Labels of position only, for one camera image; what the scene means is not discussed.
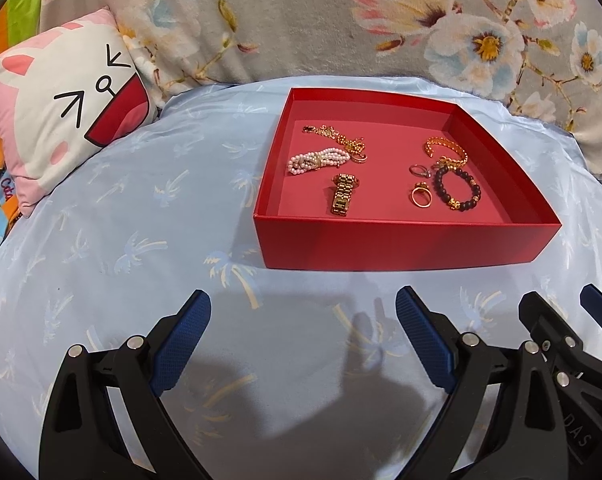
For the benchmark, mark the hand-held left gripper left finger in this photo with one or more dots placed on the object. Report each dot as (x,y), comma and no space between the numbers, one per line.
(181,340)

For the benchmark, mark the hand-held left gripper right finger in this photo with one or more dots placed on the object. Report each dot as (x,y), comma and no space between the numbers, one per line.
(426,335)

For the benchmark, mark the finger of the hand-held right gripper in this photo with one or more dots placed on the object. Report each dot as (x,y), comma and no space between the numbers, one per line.
(601,302)
(581,400)

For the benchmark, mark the red jewelry box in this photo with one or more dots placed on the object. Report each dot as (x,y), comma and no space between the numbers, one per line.
(381,240)

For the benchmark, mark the light blue bed sheet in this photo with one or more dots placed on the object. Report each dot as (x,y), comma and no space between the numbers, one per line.
(131,260)

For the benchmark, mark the gold bangle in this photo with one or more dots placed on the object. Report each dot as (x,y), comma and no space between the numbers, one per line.
(443,141)

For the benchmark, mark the white cartoon face pillow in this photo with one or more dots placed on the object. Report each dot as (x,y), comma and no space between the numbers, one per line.
(56,125)

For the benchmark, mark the grey floral blanket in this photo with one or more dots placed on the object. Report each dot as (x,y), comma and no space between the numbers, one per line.
(306,25)

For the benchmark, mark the colourful cartoon cloth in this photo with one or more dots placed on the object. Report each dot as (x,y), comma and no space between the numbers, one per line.
(23,15)

